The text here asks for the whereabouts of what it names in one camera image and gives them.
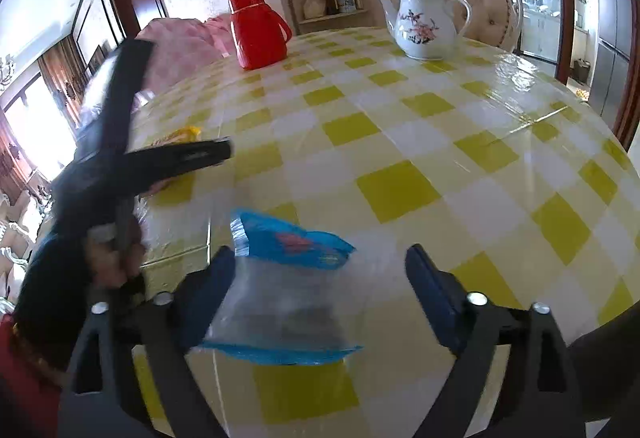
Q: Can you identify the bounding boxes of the person's left forearm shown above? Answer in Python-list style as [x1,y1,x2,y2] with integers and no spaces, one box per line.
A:
[12,228,101,369]

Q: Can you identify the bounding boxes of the person's red clothing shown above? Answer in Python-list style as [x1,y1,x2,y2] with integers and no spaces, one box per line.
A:
[0,308,66,438]

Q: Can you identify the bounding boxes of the white ornate padded chair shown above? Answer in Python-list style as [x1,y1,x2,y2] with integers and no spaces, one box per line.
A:
[425,0,523,53]

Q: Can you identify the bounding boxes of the large pink checked chair cover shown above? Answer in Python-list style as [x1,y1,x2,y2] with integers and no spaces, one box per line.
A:
[135,16,221,91]

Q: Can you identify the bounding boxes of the white floral teapot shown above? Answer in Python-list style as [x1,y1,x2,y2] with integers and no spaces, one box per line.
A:
[376,0,473,62]

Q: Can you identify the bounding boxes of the brown patterned curtain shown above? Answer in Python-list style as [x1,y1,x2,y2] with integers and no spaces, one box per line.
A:
[37,38,91,113]

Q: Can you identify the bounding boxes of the yellow checked tablecloth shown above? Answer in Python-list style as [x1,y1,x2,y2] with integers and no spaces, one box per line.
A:
[130,26,636,438]

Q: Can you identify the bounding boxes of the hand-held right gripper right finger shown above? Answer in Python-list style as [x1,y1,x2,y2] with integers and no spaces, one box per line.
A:
[405,243,586,438]

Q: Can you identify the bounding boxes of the small pink checked chair cover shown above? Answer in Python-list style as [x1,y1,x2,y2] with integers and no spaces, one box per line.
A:
[202,12,238,61]

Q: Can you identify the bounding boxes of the grey refrigerator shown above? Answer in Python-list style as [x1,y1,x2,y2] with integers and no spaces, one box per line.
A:
[590,0,633,119]

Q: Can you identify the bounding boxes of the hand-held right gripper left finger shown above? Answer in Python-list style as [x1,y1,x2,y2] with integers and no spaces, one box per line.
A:
[62,245,237,438]

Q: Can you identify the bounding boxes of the dark rounded object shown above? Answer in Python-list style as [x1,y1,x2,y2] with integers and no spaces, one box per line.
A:
[567,313,640,424]

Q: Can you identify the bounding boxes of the person's left hand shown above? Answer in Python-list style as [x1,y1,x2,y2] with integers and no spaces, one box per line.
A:
[85,213,148,301]

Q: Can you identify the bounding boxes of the red thermos jug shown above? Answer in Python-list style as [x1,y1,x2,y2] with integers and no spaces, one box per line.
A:
[227,0,293,71]

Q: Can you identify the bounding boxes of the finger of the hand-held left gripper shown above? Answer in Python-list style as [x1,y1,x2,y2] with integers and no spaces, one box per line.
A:
[97,40,156,153]
[125,138,236,191]

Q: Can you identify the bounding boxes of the blue edged clear snack packet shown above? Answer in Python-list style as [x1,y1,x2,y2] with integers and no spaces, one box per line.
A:
[200,209,366,366]

